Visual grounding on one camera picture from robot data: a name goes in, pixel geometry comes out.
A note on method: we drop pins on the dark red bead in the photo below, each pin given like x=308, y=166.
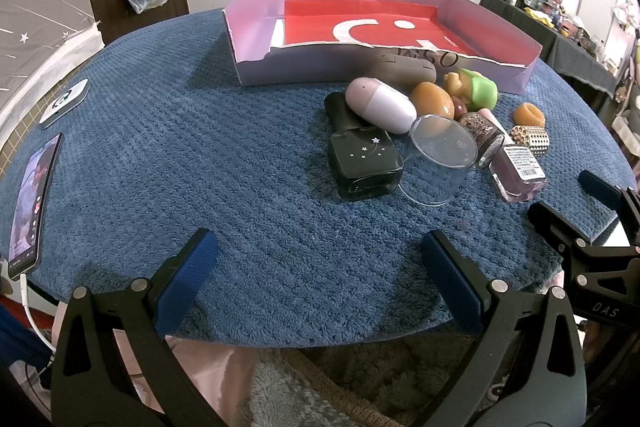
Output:
x=457, y=107

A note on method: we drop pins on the dark cloth covered table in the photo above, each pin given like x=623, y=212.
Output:
x=575, y=57

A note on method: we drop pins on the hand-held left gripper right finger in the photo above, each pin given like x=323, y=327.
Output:
x=452, y=277

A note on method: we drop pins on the pink nail polish bottle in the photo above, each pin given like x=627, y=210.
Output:
x=515, y=177

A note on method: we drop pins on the pink cardboard box tray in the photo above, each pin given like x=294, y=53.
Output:
x=250, y=37

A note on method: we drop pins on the orange polished stone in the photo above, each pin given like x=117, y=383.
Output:
x=430, y=99

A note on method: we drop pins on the red paper sheet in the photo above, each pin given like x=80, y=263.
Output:
x=320, y=22

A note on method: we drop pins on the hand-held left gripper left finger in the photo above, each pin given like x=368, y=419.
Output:
x=187, y=282

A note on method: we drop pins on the grey rounded case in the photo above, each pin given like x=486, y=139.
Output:
x=400, y=69

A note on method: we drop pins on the grey fleece blanket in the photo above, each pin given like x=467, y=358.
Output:
x=310, y=387

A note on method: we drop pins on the pale pink rounded case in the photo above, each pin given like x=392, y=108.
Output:
x=380, y=104

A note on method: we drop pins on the brown glitter bottle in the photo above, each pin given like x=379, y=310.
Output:
x=475, y=127

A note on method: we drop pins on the clear plastic cup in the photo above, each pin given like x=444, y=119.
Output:
x=430, y=177

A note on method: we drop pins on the smartphone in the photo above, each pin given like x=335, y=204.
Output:
x=30, y=202

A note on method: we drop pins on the green and yellow toy figure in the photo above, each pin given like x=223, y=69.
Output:
x=475, y=89

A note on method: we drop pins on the blue towel mat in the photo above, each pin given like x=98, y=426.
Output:
x=200, y=132

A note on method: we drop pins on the pink cloth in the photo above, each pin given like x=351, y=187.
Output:
x=210, y=372

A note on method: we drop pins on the black nail polish bottle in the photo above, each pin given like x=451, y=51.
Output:
x=360, y=157

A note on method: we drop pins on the studded silver cylinder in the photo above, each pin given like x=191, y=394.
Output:
x=535, y=142

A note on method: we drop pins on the small white square device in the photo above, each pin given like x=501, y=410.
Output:
x=65, y=104

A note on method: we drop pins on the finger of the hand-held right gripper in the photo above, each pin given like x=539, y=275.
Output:
x=597, y=187
x=555, y=219

